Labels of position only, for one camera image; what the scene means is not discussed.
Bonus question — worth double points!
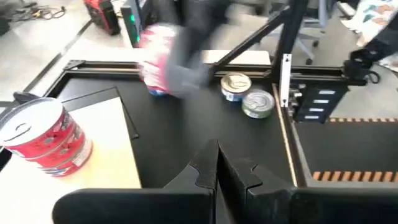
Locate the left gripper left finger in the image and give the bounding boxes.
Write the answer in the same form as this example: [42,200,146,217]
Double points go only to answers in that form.
[52,139,218,224]

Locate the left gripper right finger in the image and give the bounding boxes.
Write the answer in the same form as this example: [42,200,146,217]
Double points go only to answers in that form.
[217,139,398,224]

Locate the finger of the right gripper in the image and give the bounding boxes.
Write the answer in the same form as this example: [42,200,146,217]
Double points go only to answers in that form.
[166,27,216,99]

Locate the red label seafood can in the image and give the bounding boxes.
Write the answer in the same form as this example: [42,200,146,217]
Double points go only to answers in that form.
[18,130,93,177]
[0,96,85,159]
[138,23,180,96]

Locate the blue label gold lid can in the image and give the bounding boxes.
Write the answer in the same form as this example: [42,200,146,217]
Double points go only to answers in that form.
[220,72,253,103]

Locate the wooden cutting board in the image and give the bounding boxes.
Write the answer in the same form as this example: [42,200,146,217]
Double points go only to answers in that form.
[0,86,142,224]

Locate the green label silver lid can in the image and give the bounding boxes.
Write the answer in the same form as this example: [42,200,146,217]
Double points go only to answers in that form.
[241,89,276,119]

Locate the black table mat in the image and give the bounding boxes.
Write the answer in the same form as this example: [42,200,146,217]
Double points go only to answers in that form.
[46,76,299,189]

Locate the black computer tower green light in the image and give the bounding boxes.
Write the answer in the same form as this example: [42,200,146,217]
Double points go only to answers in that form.
[120,0,150,49]

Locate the dark platform with wooden slats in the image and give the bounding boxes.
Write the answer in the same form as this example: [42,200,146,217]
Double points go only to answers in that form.
[292,117,398,187]

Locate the red equipment case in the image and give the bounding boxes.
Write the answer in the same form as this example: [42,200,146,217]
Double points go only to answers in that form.
[82,0,122,36]

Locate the gray office chair base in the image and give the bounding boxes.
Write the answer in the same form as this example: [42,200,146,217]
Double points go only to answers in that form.
[292,12,332,67]

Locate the black box with white labels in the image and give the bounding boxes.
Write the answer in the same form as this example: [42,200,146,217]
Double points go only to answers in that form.
[294,83,351,123]

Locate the white patterned cloth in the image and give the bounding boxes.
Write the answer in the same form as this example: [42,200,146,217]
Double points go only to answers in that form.
[340,0,398,72]

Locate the black diagonal frame strut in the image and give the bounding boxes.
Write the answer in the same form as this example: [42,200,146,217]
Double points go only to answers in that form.
[211,6,293,74]

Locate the black vertical frame post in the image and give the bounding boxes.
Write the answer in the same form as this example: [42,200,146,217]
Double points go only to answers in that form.
[270,0,310,85]

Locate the silver metal bracket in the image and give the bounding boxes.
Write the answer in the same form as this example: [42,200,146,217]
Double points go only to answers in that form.
[279,53,294,108]

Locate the tangled floor cables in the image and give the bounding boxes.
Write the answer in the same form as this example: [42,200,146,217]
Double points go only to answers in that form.
[9,4,68,22]

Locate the black mount with cable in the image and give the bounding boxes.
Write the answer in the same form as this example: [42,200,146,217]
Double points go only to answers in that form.
[343,12,398,87]

